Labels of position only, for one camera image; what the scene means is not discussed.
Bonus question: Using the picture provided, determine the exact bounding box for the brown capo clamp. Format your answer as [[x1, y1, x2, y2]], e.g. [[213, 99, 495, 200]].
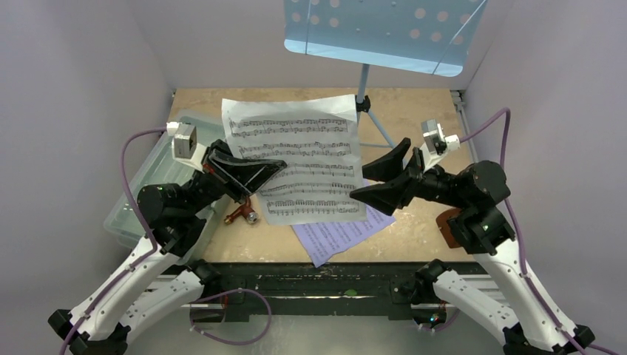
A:
[[223, 197, 260, 225]]

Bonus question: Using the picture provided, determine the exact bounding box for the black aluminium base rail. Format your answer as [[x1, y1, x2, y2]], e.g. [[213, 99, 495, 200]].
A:
[[191, 262, 440, 322]]

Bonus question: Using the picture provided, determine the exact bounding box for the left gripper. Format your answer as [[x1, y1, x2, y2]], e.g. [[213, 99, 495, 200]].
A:
[[184, 138, 287, 215]]

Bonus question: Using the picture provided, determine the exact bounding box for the purple paper sheet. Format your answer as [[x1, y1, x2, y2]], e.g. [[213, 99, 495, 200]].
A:
[[291, 206, 396, 268]]

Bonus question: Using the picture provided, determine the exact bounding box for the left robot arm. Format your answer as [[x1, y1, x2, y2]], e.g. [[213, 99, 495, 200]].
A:
[[48, 138, 286, 354]]

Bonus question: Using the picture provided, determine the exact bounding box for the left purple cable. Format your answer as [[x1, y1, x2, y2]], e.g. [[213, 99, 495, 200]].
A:
[[58, 126, 274, 355]]

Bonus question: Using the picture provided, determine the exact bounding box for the light blue music stand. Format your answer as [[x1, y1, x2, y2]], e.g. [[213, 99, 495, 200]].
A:
[[282, 0, 487, 148]]

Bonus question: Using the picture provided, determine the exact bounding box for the brown metronome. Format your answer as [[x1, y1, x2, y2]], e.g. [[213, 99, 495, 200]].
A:
[[435, 208, 461, 249]]

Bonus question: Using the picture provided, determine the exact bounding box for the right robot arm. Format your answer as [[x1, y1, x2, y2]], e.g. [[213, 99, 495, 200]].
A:
[[350, 138, 595, 354]]

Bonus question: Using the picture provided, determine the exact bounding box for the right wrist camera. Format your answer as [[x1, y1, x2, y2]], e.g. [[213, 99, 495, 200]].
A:
[[420, 119, 461, 171]]

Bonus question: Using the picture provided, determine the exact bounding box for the clear plastic storage bin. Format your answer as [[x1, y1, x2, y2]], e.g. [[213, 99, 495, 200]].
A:
[[104, 109, 231, 265]]

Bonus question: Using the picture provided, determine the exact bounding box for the white sheet music page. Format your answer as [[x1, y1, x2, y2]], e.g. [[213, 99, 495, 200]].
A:
[[221, 95, 367, 226]]

